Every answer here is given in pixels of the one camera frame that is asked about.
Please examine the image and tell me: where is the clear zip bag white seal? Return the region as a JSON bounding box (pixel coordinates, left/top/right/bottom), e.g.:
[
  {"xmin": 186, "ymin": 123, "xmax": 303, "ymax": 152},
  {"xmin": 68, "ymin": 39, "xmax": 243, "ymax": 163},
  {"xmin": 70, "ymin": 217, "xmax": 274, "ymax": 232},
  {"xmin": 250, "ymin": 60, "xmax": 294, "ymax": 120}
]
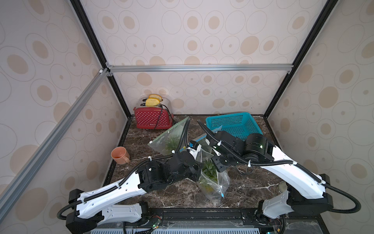
[{"xmin": 196, "ymin": 149, "xmax": 230, "ymax": 203}]

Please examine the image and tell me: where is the yellow pineapple green crown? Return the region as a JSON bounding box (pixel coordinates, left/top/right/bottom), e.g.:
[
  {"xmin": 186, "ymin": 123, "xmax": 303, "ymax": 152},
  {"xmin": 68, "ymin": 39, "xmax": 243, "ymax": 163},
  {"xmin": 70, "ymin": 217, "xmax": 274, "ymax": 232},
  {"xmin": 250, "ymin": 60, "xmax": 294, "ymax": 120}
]
[{"xmin": 199, "ymin": 160, "xmax": 218, "ymax": 194}]

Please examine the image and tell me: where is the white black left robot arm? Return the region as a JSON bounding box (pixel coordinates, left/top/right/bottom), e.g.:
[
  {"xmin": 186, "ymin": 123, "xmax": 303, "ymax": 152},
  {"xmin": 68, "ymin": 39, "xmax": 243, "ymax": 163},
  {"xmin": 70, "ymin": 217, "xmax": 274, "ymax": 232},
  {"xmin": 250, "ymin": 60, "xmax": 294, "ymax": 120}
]
[{"xmin": 56, "ymin": 118, "xmax": 201, "ymax": 234}]

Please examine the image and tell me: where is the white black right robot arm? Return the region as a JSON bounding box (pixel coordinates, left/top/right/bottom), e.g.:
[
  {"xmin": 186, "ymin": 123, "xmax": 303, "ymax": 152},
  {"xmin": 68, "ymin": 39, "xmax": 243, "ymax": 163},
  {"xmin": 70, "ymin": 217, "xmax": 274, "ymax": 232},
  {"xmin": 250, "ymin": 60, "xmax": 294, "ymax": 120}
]
[{"xmin": 198, "ymin": 121, "xmax": 361, "ymax": 219}]

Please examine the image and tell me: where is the clear zip bag blue slider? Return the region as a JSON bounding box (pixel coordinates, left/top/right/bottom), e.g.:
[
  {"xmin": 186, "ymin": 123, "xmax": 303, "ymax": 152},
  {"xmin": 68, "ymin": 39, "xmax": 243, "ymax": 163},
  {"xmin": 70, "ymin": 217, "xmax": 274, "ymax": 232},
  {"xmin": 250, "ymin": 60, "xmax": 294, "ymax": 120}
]
[{"xmin": 192, "ymin": 126, "xmax": 222, "ymax": 154}]

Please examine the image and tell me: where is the pineapple in green bag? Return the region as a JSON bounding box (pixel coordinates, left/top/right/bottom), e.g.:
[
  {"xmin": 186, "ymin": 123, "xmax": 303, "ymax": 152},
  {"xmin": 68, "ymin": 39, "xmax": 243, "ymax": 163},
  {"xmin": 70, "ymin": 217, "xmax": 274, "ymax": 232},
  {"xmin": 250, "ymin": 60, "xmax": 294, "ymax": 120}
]
[{"xmin": 165, "ymin": 137, "xmax": 180, "ymax": 155}]

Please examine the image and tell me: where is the clear zip bag green seal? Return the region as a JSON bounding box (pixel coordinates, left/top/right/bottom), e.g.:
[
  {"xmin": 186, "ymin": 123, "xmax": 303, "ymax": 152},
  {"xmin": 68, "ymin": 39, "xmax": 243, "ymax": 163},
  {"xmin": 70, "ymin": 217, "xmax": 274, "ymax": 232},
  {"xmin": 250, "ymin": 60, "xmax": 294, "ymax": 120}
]
[{"xmin": 148, "ymin": 118, "xmax": 188, "ymax": 156}]

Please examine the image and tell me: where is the teal plastic basket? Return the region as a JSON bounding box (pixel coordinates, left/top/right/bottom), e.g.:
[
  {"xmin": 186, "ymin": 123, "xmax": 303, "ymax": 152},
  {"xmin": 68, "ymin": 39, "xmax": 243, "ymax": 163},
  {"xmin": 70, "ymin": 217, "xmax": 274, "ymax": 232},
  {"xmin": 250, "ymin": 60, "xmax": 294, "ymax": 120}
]
[{"xmin": 206, "ymin": 112, "xmax": 263, "ymax": 141}]

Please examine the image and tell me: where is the red polka dot toaster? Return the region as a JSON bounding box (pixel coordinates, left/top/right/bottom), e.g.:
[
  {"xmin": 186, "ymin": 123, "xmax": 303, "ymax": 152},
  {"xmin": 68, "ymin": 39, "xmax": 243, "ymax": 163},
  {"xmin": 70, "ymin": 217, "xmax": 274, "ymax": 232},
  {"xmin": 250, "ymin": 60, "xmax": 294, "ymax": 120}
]
[{"xmin": 133, "ymin": 97, "xmax": 174, "ymax": 130}]

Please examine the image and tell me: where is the pink ceramic mug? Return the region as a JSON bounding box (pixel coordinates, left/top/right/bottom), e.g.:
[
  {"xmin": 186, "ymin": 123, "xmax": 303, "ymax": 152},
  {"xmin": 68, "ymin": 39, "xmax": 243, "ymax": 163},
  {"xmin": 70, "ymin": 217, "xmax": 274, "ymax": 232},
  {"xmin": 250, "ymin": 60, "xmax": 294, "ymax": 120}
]
[{"xmin": 111, "ymin": 146, "xmax": 130, "ymax": 165}]

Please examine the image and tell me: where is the small glass bottle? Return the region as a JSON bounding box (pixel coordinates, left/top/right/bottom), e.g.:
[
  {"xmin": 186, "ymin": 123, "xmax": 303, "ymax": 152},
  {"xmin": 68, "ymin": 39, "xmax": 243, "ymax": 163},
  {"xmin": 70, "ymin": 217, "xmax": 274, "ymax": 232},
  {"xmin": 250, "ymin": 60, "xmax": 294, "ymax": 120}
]
[{"xmin": 278, "ymin": 181, "xmax": 288, "ymax": 193}]

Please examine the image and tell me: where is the yellow toast slice front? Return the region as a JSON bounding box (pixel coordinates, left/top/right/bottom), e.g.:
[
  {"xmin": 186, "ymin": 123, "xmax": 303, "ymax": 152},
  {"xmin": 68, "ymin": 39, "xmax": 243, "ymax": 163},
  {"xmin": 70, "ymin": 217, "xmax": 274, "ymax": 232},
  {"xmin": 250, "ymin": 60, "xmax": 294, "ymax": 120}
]
[{"xmin": 145, "ymin": 97, "xmax": 160, "ymax": 107}]

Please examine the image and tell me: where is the yellow toast slice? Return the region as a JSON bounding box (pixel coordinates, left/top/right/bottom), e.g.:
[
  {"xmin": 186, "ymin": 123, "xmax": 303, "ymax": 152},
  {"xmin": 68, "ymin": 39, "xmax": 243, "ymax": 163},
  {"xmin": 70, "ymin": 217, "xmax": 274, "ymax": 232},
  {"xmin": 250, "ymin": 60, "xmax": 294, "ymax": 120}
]
[
  {"xmin": 149, "ymin": 94, "xmax": 163, "ymax": 102},
  {"xmin": 145, "ymin": 97, "xmax": 160, "ymax": 107}
]

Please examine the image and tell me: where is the yellow toast slice back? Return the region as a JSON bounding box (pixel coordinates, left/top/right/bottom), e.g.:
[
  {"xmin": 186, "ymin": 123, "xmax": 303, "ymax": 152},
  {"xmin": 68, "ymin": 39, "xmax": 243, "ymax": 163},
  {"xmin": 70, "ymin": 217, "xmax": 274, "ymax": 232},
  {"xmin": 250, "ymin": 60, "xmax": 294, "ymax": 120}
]
[{"xmin": 149, "ymin": 94, "xmax": 163, "ymax": 102}]

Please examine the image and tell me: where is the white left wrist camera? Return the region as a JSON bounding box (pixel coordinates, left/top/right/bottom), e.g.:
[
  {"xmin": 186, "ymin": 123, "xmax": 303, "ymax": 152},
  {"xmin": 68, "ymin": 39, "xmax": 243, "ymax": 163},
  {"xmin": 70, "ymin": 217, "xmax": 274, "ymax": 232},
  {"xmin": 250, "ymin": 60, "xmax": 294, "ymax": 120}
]
[{"xmin": 186, "ymin": 140, "xmax": 202, "ymax": 160}]

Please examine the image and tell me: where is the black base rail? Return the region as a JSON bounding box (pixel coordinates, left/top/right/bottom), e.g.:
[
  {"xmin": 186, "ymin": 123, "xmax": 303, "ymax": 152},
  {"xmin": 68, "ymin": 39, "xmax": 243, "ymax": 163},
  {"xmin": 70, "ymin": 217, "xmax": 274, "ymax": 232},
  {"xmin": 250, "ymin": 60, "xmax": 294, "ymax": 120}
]
[{"xmin": 88, "ymin": 206, "xmax": 329, "ymax": 234}]

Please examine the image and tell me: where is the black toaster power cable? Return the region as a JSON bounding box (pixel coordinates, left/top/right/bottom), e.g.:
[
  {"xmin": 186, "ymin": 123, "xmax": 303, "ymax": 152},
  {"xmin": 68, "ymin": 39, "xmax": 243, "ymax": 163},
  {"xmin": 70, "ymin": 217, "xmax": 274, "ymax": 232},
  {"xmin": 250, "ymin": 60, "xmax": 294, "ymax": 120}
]
[{"xmin": 153, "ymin": 104, "xmax": 178, "ymax": 130}]

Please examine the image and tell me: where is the aluminium frame bar back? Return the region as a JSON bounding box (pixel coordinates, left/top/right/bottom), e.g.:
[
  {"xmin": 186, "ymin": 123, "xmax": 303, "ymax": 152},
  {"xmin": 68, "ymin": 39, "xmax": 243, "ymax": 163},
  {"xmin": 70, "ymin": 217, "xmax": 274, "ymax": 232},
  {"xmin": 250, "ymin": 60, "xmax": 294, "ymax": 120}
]
[{"xmin": 108, "ymin": 63, "xmax": 294, "ymax": 73}]

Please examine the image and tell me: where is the aluminium frame bar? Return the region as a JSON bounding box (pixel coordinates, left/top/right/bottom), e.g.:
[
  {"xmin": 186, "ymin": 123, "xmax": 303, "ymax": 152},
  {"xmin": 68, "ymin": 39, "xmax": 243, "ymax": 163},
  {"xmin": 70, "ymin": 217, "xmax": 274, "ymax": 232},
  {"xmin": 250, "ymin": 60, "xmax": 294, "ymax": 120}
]
[
  {"xmin": 108, "ymin": 63, "xmax": 294, "ymax": 73},
  {"xmin": 1, "ymin": 68, "xmax": 109, "ymax": 222}
]

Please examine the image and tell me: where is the aluminium frame bar left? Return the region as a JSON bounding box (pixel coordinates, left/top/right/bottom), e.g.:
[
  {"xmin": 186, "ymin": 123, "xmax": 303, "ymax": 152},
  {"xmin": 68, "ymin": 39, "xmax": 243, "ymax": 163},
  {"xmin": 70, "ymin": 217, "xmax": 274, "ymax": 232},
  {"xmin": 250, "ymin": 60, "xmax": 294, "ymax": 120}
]
[{"xmin": 1, "ymin": 68, "xmax": 109, "ymax": 222}]

